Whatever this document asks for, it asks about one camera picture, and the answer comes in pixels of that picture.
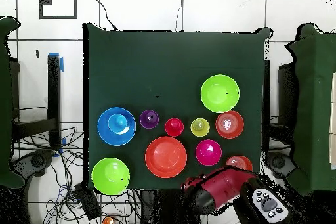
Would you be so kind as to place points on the gray chair base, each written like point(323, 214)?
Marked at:
point(278, 163)

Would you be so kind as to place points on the small orange bowl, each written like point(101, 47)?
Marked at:
point(229, 130)
point(240, 162)

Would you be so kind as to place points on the pink bowl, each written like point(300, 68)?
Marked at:
point(208, 153)

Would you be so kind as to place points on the green covered side table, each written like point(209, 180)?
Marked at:
point(5, 103)
point(315, 116)

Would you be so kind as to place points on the large orange bowl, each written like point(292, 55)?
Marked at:
point(165, 157)

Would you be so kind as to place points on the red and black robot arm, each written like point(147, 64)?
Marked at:
point(225, 184)

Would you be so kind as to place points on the purple cup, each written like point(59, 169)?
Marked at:
point(149, 123)

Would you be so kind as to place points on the blue bowl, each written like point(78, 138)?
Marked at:
point(113, 138)

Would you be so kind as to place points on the orange round object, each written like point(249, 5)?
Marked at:
point(107, 222)

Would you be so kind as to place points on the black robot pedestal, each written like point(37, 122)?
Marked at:
point(168, 208)

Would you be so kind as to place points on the dark green table cloth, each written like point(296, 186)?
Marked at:
point(170, 63)

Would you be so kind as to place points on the blue cup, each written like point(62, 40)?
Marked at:
point(118, 122)

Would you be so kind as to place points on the red cup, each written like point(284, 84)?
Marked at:
point(174, 127)

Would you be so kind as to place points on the green bowl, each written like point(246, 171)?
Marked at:
point(215, 95)
point(110, 179)

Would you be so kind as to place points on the yellow cup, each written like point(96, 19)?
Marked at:
point(200, 127)

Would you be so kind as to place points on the black stool frame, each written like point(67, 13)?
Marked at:
point(53, 90)

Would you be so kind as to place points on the black chair base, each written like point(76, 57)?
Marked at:
point(34, 162)

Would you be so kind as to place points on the black power box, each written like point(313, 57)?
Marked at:
point(88, 203)

